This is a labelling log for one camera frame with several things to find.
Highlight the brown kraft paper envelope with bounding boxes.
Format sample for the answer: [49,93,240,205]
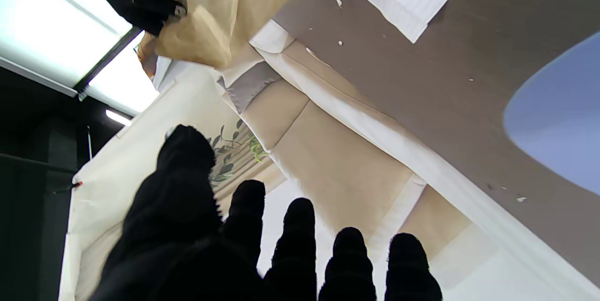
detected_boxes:
[138,0,310,76]

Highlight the beige pleated curtain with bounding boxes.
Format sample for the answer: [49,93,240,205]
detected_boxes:
[211,137,287,210]

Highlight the blue plastic file folder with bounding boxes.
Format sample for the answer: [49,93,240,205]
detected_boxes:
[503,31,600,196]

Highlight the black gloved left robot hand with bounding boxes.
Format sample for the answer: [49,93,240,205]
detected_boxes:
[89,125,443,301]

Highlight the white sheer curtain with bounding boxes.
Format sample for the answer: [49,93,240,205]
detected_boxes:
[59,64,329,301]

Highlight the beige fabric sofa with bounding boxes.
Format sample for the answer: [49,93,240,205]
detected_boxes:
[155,20,600,301]

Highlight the green leafy house plant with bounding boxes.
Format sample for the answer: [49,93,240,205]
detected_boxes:
[206,120,268,185]

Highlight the grey sofa cushion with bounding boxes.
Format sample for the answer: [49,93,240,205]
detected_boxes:
[225,62,283,114]

